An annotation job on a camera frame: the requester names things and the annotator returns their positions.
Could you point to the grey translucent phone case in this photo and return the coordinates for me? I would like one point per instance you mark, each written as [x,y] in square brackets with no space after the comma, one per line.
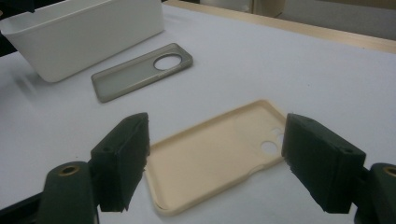
[124,77]

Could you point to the beige phone case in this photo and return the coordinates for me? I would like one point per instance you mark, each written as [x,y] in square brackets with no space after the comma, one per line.
[202,158]

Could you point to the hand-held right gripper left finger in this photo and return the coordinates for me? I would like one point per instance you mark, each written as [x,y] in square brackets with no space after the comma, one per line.
[120,161]

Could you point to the white table sheet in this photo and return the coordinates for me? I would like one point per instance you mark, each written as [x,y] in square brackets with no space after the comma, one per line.
[264,71]

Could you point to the white plastic bin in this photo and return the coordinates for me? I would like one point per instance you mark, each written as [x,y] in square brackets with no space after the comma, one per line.
[93,40]

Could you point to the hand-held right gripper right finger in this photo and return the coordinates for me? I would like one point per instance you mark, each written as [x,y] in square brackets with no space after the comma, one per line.
[320,168]

